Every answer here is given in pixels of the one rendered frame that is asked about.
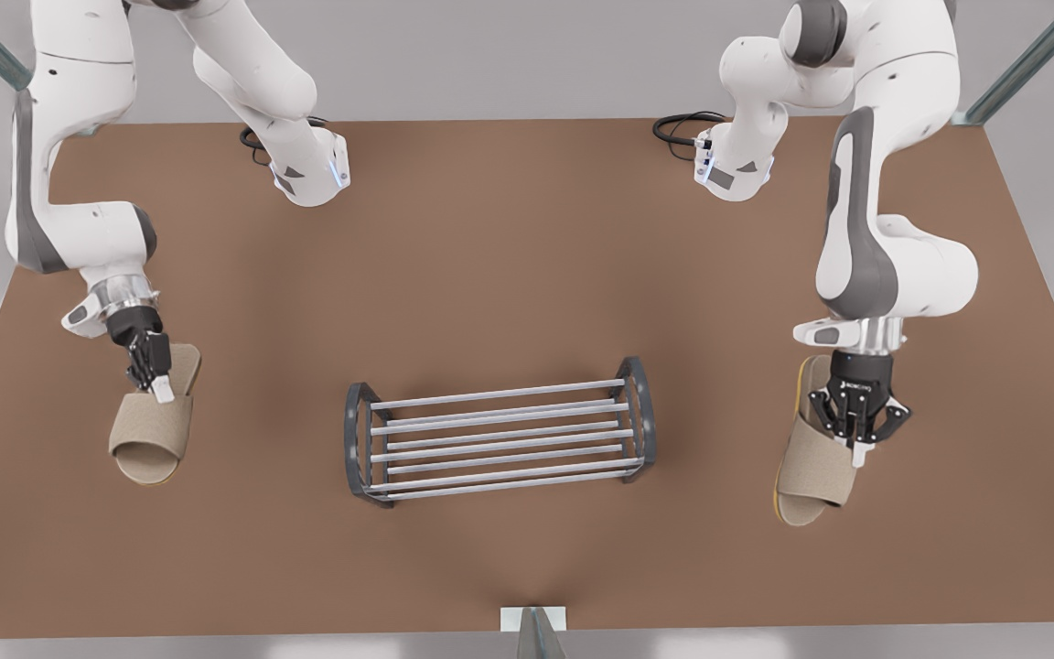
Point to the beige open-toe slipper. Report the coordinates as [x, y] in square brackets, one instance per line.
[152, 435]
[815, 471]

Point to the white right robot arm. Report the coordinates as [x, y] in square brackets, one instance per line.
[79, 233]

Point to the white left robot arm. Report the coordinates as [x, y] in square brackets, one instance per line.
[893, 265]

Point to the grey metal shoe rack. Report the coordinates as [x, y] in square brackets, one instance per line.
[500, 435]

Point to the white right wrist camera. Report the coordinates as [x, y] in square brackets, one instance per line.
[80, 316]

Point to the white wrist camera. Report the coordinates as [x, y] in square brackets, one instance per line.
[80, 316]
[822, 332]

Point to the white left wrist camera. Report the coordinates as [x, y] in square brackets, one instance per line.
[822, 332]

